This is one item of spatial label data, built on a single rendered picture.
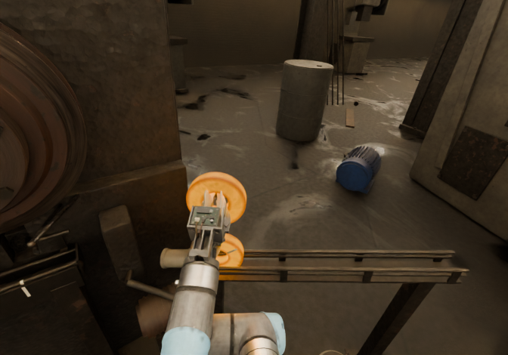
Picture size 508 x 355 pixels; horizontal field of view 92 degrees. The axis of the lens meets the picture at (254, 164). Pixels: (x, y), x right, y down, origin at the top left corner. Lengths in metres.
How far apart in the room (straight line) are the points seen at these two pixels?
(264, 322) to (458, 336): 1.40
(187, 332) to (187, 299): 0.05
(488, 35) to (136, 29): 2.32
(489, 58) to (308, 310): 2.14
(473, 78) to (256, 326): 2.35
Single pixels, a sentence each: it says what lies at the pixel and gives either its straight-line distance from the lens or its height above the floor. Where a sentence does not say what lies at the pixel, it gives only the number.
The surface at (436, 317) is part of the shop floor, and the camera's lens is 1.85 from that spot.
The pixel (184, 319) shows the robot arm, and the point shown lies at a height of 0.91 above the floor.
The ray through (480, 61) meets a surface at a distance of 2.56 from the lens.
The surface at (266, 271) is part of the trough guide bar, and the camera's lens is 0.81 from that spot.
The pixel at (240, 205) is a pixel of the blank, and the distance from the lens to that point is 0.65.
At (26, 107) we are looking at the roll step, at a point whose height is 1.16.
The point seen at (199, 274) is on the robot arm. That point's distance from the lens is 0.50.
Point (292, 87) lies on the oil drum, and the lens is 2.97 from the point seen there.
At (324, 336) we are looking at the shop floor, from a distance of 1.52.
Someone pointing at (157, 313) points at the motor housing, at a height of 0.52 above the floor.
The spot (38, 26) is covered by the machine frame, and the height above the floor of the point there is 1.28.
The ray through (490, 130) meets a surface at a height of 0.72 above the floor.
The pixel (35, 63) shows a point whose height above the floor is 1.23.
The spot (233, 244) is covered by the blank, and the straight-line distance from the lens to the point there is 0.74.
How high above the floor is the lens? 1.34
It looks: 32 degrees down
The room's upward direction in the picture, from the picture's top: 4 degrees clockwise
